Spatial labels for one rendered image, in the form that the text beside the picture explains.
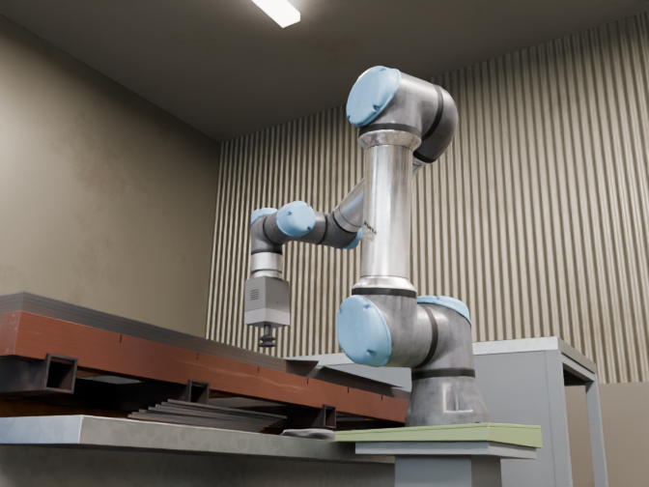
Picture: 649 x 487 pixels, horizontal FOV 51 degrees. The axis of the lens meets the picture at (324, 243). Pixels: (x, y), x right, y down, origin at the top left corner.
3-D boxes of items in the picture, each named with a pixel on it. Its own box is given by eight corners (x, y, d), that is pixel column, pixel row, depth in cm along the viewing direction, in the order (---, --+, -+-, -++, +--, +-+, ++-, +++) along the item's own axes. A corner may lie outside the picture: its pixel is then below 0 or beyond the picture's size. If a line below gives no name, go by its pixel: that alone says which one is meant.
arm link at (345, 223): (472, 86, 137) (340, 224, 169) (432, 71, 131) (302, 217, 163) (492, 128, 131) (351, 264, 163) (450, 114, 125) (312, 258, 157)
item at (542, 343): (229, 371, 278) (229, 361, 279) (309, 388, 326) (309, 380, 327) (557, 349, 213) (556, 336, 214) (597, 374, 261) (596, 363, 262)
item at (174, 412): (46, 424, 93) (51, 394, 94) (230, 440, 125) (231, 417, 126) (110, 422, 87) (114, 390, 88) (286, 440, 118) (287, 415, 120)
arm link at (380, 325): (437, 370, 119) (444, 73, 128) (370, 366, 110) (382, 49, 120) (393, 368, 128) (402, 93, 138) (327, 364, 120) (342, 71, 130)
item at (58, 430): (-32, 444, 84) (-27, 418, 85) (411, 467, 189) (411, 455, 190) (78, 444, 74) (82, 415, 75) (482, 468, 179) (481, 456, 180)
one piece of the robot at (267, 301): (261, 273, 166) (262, 341, 161) (235, 267, 159) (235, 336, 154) (292, 266, 161) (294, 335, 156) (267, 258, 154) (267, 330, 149)
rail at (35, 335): (-6, 356, 93) (2, 313, 95) (446, 432, 224) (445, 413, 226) (13, 354, 91) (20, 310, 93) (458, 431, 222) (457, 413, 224)
